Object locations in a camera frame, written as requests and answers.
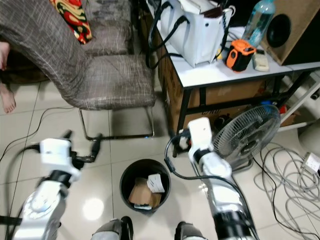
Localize grey coiled cable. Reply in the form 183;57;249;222
250;142;320;236

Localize red patterned cushion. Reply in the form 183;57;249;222
50;0;93;46

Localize white table black frame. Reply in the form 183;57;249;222
142;0;320;158

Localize white power strip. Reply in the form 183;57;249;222
302;151;320;175

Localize white metal pole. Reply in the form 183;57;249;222
277;70;320;132

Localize white paper scrap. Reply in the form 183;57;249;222
146;173;166;194

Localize brown cardboard scrap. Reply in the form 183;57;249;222
128;177;163;210

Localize grey black robot leg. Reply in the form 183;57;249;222
175;221;208;240
90;216;134;240

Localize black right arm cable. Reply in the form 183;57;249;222
164;135;246;201

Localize wooden speaker box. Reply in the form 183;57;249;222
261;0;320;66

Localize large clear blue water bottle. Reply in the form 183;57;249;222
242;0;277;49

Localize grey checked fabric chair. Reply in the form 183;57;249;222
0;0;156;142
82;0;143;57

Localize orange black device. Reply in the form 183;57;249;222
225;39;257;73

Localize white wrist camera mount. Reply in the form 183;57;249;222
39;138;77;175
187;117;214;152

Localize white round base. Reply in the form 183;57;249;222
297;120;320;156

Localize person's bare leg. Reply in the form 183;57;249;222
0;41;11;72

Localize white bag black handles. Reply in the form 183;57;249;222
147;0;237;69

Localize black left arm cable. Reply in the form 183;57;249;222
24;143;43;153

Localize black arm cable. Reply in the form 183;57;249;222
164;135;246;201
24;143;43;153

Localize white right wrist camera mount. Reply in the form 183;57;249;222
187;117;214;152

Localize grey black robot right leg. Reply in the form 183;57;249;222
175;221;208;240

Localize large brown cardboard box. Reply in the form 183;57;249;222
155;45;293;133

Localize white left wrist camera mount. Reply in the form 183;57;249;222
39;138;77;175

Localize thin black floor cable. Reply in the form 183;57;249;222
0;106;76;161

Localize grey black robot left leg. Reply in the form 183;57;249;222
90;216;134;240

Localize white remote control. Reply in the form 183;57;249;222
252;51;271;72

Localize person's bare foot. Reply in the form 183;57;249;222
0;82;17;115

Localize grey metal floor fan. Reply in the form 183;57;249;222
211;104;282;173

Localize black round rubbish bin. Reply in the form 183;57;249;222
119;159;172;215

